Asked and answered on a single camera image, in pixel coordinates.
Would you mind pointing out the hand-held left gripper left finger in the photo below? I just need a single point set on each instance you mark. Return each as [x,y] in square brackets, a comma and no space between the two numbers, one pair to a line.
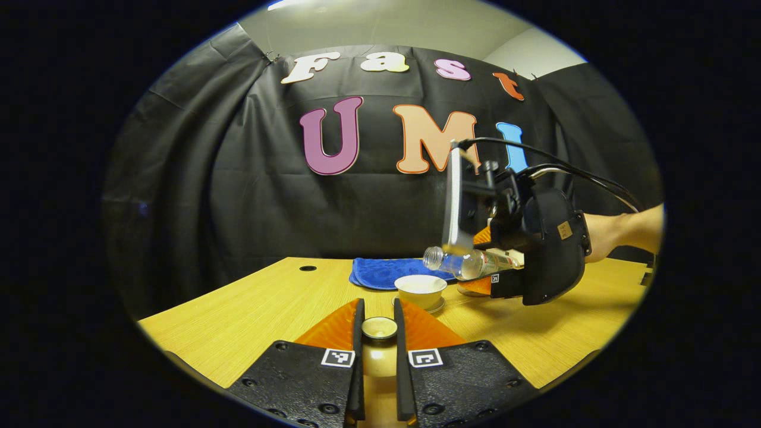
[359,368]

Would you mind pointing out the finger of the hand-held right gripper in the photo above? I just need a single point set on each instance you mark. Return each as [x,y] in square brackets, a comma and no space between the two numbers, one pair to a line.
[484,238]
[508,285]

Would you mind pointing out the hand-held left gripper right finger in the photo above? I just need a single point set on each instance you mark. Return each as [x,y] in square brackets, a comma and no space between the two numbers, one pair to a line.
[401,380]

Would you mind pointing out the clear plastic water bottle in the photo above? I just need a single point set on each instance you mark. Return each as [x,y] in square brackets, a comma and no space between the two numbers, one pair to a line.
[469,264]

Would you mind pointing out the yellow teacup lid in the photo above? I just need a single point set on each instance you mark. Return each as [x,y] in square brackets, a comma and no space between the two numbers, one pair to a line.
[379,330]

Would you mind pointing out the yellow ceramic teacup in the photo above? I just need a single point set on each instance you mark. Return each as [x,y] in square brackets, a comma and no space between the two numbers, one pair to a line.
[421,294]

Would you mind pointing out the yellow ceramic saucer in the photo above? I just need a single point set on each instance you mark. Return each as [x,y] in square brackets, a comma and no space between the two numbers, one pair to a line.
[440,308]

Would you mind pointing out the blue folded towel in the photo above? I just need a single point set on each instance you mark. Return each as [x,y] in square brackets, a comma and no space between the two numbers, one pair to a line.
[377,273]

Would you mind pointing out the black backdrop cloth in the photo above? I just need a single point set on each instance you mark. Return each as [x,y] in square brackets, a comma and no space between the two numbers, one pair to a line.
[238,196]

